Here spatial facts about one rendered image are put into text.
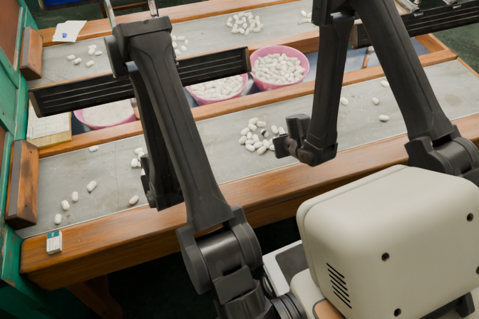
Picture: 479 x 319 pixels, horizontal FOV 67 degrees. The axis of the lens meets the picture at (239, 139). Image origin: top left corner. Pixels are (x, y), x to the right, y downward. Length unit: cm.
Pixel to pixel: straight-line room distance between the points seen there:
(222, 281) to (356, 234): 20
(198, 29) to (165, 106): 134
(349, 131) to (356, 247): 100
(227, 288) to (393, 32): 51
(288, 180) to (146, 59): 76
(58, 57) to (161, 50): 133
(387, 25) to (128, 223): 88
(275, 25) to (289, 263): 134
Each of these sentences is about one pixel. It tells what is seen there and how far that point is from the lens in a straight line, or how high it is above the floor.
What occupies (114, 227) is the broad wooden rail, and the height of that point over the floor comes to 76.
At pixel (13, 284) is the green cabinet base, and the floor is 78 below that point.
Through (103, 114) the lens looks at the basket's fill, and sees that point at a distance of 152.
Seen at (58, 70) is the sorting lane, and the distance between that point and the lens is 179.
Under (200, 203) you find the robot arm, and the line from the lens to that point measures 53.
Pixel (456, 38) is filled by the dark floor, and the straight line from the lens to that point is 355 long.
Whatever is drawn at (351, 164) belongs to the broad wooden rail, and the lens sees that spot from 128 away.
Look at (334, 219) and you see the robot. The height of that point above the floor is 136.
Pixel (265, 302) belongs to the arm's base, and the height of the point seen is 121.
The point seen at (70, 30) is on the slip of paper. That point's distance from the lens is 197.
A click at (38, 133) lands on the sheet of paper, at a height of 78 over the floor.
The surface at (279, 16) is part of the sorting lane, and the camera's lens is 196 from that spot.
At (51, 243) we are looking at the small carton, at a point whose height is 79.
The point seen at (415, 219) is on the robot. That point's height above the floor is 139.
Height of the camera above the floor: 177
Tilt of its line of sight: 51 degrees down
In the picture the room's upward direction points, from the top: straight up
